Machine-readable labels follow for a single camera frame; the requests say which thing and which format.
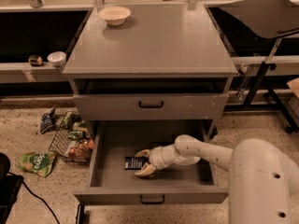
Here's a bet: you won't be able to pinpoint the dark blue chip bag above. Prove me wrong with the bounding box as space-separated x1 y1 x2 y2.
39 107 55 133

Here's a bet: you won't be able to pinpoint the black floor cable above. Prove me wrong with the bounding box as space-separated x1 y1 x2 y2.
8 171 61 224

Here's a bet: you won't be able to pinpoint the red packet in basket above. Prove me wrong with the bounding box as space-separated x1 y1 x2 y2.
67 139 94 159

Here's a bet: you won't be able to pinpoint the small white cup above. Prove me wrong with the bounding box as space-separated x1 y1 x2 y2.
47 51 66 67

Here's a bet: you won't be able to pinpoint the black wire basket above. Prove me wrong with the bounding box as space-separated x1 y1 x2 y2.
50 123 91 164

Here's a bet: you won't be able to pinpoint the grey drawer cabinet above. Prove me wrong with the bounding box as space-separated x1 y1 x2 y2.
64 4 236 224

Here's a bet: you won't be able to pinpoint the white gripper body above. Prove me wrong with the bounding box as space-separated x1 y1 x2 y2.
149 147 168 170

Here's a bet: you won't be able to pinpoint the green snack bag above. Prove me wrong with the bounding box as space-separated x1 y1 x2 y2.
17 152 55 177

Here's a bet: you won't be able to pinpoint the beige paper bowl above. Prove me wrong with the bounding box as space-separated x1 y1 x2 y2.
98 7 131 26

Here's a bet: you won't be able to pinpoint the black tray stand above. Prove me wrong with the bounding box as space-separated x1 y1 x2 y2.
212 0 299 133

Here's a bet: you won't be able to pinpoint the open grey middle drawer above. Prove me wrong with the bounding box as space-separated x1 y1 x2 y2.
76 120 228 205

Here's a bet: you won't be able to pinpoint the closed grey upper drawer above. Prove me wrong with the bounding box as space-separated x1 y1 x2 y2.
73 93 228 120

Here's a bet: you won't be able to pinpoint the green packets in basket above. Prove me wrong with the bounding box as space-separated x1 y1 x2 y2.
60 111 91 141

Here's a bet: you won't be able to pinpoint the dark blue rxbar wrapper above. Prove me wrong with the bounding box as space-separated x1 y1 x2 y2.
124 157 149 170

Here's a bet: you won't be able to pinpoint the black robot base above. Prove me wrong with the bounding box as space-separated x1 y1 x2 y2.
0 153 23 224

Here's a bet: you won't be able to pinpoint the yellow black tape measure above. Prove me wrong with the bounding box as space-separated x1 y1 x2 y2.
28 55 43 66

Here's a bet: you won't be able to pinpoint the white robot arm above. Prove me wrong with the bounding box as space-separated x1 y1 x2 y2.
135 134 299 224

